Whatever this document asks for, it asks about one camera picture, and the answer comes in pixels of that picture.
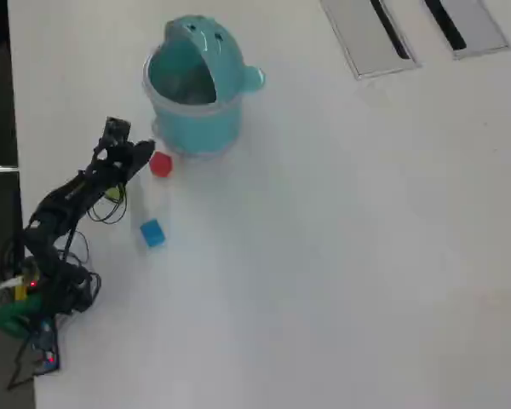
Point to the green table clamp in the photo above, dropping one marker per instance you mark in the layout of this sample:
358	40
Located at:
13	317

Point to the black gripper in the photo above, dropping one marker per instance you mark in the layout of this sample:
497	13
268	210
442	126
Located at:
113	159

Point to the blue lego block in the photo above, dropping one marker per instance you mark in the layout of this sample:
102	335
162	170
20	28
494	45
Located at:
152	232

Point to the silver metal bar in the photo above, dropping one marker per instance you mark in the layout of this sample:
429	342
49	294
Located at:
0	168

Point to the green lego block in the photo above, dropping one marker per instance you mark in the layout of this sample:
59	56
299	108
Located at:
112	195

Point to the teal whale-shaped bin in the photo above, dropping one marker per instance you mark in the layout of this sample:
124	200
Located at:
196	123

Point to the yellow plastic block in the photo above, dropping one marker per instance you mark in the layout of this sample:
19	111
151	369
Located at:
20	292

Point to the red lego block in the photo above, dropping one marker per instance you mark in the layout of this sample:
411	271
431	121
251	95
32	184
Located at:
161	164

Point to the blue circuit board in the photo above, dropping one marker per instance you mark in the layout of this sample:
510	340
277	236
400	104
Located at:
47	347

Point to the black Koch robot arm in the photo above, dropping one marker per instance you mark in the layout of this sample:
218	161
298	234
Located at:
64	200

